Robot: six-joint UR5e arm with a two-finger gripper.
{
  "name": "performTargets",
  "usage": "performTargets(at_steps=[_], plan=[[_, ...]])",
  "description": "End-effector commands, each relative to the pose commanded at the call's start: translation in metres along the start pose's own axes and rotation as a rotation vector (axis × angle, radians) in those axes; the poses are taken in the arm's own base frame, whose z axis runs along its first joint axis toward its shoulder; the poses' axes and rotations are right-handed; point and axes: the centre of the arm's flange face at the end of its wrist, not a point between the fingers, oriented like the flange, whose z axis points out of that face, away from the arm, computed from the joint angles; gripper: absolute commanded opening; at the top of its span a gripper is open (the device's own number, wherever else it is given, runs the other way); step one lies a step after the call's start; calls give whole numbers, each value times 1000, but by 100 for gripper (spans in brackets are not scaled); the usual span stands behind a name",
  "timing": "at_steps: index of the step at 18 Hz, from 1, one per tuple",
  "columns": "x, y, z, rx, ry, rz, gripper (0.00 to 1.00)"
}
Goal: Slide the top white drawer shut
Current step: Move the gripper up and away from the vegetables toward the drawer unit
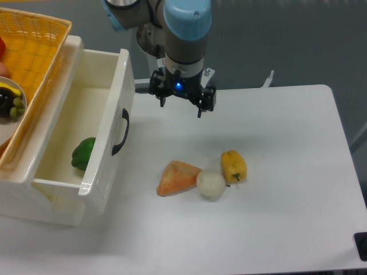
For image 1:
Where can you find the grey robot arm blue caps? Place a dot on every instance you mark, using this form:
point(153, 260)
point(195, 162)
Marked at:
point(177, 32)

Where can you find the white top drawer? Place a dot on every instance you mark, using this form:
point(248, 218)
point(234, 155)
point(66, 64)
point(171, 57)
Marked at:
point(102, 86)

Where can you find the dark blue drawer handle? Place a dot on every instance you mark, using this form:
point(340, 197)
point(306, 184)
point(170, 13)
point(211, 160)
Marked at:
point(123, 133)

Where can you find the white plate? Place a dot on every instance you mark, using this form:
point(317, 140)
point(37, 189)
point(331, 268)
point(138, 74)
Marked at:
point(9, 125)

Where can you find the red toy vegetable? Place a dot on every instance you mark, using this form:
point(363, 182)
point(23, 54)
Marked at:
point(2, 47)

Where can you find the green toy bell pepper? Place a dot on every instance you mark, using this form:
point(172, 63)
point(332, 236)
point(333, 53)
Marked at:
point(82, 153)

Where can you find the black object at table edge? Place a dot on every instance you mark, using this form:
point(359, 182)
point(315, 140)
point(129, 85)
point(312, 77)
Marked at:
point(361, 244)

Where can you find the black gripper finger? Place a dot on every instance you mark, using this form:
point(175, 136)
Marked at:
point(157, 87)
point(206, 100)

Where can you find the white metal mounting bracket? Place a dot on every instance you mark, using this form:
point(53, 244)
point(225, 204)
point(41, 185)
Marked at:
point(268, 80)

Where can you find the white toy onion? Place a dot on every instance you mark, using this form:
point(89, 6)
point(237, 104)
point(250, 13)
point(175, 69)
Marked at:
point(211, 183)

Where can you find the green toy beans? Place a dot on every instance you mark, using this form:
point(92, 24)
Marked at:
point(17, 109)

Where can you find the peach toy fruit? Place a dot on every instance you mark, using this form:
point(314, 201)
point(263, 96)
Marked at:
point(4, 72)

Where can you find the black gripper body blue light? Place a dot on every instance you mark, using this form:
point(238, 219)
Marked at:
point(184, 87)

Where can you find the black and yellow toy food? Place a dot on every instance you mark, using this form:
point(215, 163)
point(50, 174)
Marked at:
point(8, 94)

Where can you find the yellow woven basket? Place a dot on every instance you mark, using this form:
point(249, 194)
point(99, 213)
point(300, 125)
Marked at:
point(33, 45)

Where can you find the white drawer cabinet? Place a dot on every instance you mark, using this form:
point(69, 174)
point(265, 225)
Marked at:
point(22, 195)

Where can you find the yellow toy bell pepper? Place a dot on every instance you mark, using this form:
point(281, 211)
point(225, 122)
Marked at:
point(234, 167)

